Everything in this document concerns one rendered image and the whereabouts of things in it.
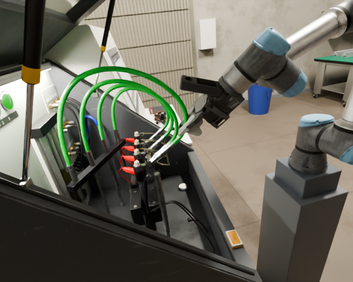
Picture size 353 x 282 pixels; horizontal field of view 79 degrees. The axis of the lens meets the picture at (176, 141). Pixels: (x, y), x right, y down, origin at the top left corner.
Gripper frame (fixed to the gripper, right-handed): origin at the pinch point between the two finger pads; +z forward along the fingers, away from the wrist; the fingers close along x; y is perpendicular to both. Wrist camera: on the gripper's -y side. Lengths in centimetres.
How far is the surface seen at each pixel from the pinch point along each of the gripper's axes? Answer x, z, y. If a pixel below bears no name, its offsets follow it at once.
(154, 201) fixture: -11.4, 23.2, 7.2
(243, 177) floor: 103, 73, 139
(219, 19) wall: 366, -5, 69
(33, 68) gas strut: -30.3, -14.7, -31.3
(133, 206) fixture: -13.2, 27.8, 2.1
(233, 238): -24.8, 5.8, 24.1
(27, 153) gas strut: -32.9, -3.4, -28.1
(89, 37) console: 33, 8, -39
